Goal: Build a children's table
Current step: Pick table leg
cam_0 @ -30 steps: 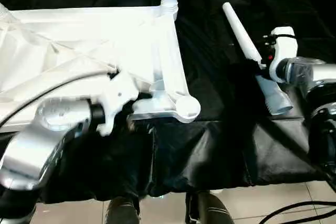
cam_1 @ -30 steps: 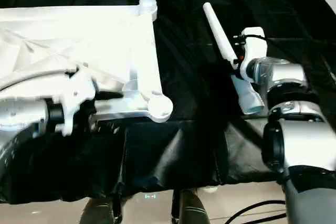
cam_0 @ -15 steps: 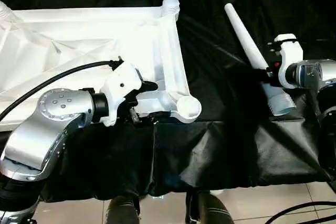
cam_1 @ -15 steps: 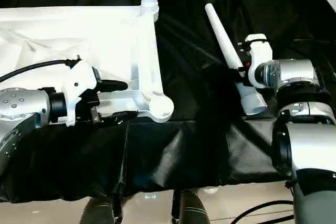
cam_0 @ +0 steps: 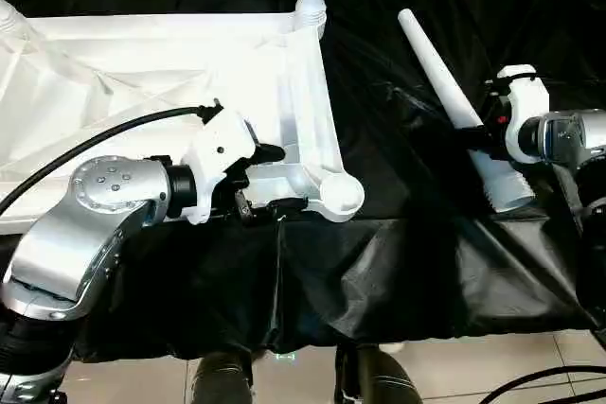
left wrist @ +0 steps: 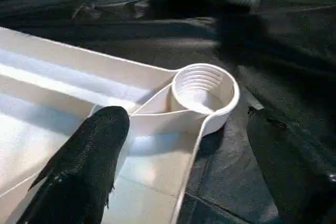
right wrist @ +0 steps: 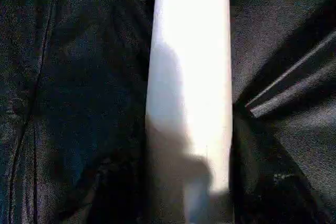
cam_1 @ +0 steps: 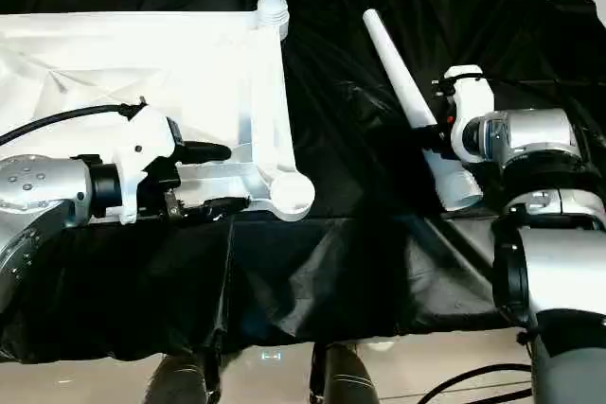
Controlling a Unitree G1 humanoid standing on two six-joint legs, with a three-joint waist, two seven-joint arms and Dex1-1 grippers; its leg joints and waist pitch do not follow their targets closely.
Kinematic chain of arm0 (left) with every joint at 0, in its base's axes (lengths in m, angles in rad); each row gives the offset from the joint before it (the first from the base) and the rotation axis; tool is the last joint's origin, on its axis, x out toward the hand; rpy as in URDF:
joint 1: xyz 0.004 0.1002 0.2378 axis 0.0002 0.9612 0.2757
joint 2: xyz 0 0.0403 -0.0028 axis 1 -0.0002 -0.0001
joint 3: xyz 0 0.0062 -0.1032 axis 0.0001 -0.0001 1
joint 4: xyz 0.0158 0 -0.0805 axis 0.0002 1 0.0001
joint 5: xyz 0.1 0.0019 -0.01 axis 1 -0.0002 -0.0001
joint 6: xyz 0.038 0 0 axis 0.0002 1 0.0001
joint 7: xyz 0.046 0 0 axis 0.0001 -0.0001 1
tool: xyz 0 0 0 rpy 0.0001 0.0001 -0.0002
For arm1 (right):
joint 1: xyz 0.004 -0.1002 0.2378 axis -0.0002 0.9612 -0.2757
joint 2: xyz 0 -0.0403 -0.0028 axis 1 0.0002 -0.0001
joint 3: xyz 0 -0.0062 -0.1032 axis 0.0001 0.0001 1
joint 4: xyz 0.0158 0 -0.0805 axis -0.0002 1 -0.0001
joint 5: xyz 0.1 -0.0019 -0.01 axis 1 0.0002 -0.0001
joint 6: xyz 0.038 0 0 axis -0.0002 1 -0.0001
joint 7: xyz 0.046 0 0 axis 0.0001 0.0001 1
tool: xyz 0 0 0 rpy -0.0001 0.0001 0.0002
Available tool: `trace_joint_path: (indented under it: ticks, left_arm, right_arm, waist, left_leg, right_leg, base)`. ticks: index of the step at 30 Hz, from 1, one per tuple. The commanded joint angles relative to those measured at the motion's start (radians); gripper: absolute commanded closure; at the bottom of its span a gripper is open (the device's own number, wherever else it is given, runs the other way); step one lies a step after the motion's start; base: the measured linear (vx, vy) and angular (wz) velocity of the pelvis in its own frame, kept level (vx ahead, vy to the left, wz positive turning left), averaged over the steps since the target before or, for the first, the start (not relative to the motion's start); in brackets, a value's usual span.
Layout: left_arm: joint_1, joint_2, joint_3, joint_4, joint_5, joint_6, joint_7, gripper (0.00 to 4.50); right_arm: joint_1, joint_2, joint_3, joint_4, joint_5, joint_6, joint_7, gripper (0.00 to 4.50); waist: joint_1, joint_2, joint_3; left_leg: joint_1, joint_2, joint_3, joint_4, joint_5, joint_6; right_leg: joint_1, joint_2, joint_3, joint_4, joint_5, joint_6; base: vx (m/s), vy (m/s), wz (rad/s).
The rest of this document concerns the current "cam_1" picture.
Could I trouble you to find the black work mat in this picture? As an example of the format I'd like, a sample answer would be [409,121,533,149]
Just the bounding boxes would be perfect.
[0,0,606,365]

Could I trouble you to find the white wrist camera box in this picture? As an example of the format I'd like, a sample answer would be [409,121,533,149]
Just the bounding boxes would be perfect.
[443,65,496,164]
[112,115,183,225]

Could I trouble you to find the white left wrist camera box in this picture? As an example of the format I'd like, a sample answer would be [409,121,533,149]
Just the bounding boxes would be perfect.
[112,115,183,225]

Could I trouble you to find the white plastic table top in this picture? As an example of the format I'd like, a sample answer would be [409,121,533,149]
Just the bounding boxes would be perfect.
[0,9,315,223]

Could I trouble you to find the dark left robot foot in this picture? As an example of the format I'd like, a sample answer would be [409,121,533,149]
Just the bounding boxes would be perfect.
[147,352,211,404]

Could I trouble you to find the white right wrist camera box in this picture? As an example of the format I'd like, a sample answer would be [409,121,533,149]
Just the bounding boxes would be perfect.
[443,65,496,164]

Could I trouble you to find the black floor cables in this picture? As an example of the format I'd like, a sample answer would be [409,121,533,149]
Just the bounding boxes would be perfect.
[417,361,536,404]

